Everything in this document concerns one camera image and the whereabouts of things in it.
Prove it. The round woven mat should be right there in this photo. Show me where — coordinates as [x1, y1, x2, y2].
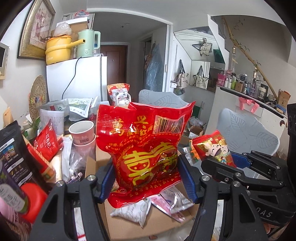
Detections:
[29, 75, 47, 123]

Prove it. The bamboo pole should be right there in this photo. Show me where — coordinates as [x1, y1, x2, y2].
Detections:
[222, 16, 278, 99]

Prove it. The small red snack packet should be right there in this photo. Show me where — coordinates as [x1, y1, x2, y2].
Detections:
[189, 130, 237, 168]

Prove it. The crumpled clear plastic bag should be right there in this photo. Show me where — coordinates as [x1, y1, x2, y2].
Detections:
[61, 137, 97, 183]

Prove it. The blue plastic cover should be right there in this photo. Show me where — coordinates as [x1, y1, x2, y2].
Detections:
[144, 43, 163, 93]

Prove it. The black power cable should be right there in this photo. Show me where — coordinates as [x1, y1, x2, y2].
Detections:
[62, 57, 80, 100]

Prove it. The pink cone packet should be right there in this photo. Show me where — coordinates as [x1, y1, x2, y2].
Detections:
[150, 195, 185, 223]

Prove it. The white printed snack packet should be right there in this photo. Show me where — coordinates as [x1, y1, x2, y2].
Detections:
[110, 198, 152, 227]

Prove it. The grey covered chair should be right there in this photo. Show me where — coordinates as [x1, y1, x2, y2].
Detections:
[218, 108, 280, 156]
[138, 89, 190, 109]

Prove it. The small cardboard box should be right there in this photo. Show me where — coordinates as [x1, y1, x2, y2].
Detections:
[277, 90, 290, 109]

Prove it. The red pouch packet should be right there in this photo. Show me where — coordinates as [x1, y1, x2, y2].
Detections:
[33, 120, 64, 161]

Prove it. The white fridge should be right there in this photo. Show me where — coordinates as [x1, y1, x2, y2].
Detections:
[46, 56, 108, 102]

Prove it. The row of cosmetic bottles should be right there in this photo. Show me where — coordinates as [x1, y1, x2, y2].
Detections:
[217, 70, 278, 100]

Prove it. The red bag with white handle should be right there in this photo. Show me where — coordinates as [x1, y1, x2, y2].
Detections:
[107, 83, 131, 108]

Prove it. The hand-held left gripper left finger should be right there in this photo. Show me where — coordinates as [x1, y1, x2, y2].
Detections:
[29, 161, 116, 241]

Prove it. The white tote bag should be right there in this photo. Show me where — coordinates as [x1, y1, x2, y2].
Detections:
[172, 59, 189, 95]

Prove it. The pink paper cup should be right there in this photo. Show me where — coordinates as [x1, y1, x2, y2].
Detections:
[73, 133, 96, 158]
[69, 120, 95, 145]

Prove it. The clear plastic bag on pot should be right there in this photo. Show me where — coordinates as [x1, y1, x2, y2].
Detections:
[54, 22, 72, 37]

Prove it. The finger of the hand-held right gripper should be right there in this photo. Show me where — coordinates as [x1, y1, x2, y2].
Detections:
[201, 158, 285, 193]
[231, 151, 287, 177]

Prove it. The hanging white bag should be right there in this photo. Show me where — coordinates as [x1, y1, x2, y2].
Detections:
[194, 38, 213, 57]

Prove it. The red cream carton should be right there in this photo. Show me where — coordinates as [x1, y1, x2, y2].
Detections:
[26, 141, 56, 181]

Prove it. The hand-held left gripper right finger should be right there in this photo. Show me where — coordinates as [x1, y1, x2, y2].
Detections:
[178, 153, 269, 241]

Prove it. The framed picture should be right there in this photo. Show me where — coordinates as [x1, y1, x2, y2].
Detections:
[17, 0, 56, 61]

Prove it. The white printed paper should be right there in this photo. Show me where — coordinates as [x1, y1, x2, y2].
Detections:
[40, 108, 65, 137]

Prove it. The green kettle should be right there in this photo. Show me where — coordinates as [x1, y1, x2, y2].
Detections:
[76, 29, 101, 58]

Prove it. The large red waffle packet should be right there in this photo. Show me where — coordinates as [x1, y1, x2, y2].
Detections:
[96, 101, 196, 209]

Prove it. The white green printed pouch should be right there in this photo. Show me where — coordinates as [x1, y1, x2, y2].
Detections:
[67, 98, 93, 121]

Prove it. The white counter cabinet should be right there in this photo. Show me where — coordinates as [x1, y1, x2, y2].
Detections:
[205, 84, 288, 149]

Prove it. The brown cardboard box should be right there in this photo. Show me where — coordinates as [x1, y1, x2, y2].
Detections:
[84, 144, 204, 241]

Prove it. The black pouch bag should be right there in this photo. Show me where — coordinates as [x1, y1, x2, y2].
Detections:
[0, 120, 33, 186]

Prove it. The brown door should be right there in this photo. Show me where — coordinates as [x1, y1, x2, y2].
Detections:
[100, 44, 127, 93]

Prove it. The yellow pot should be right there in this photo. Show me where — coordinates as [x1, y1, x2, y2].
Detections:
[45, 35, 84, 65]

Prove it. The red canister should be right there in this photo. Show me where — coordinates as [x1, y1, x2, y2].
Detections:
[21, 183, 48, 224]

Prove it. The silver snack packet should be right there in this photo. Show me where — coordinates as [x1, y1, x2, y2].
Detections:
[159, 185, 195, 214]

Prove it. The wall intercom screen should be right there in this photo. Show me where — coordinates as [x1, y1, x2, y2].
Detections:
[0, 42, 10, 80]

